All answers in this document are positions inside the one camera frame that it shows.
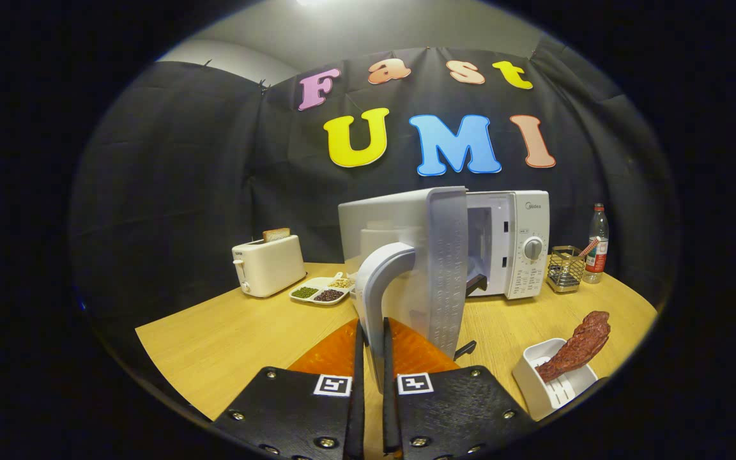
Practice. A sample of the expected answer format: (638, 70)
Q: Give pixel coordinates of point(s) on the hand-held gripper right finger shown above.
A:
(390, 396)

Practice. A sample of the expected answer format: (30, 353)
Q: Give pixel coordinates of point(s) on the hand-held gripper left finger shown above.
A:
(358, 396)

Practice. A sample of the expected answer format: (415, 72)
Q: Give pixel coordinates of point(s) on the white toaster oven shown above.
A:
(400, 223)

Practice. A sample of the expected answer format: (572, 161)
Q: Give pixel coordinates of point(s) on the reddish brown meat piece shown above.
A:
(582, 345)

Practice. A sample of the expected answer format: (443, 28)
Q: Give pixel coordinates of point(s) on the cream pop-up toaster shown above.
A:
(272, 265)

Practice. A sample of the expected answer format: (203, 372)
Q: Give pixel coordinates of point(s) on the white divided dish with beans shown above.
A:
(318, 295)

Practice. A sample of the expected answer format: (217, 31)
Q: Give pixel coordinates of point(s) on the white ribbed plastic tray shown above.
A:
(544, 397)

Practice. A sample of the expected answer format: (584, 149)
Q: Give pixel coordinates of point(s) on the toast bread slice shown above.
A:
(276, 234)

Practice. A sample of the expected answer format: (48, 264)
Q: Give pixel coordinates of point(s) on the clear plastic bottle red label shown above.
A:
(595, 257)

